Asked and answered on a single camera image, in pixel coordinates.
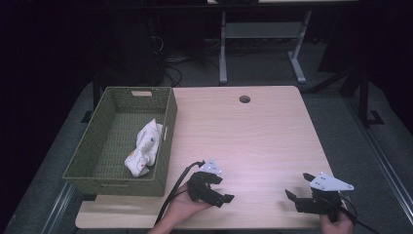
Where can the person's right hand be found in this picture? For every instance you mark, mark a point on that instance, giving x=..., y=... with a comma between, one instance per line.
x=337, y=226

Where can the dark computer tower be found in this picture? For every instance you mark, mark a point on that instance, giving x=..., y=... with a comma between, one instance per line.
x=142, y=52

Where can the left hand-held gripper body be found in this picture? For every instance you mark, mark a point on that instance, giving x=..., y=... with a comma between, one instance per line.
x=201, y=187

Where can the black metal stand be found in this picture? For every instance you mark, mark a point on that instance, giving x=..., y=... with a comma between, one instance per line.
x=363, y=94

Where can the green woven basket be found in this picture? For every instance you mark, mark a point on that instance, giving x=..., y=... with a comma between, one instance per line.
x=107, y=143

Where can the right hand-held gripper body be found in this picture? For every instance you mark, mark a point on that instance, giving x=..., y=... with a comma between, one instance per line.
x=319, y=198

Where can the white metal desk frame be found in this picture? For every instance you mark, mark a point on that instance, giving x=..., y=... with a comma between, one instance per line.
x=263, y=31

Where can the metal floor rail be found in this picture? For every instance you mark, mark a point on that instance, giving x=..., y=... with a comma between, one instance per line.
x=380, y=156
x=58, y=208

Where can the white patterned cloth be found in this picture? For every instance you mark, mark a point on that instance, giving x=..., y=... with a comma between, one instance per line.
x=146, y=149

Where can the person's left hand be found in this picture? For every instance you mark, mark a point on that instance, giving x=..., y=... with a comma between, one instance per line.
x=185, y=206

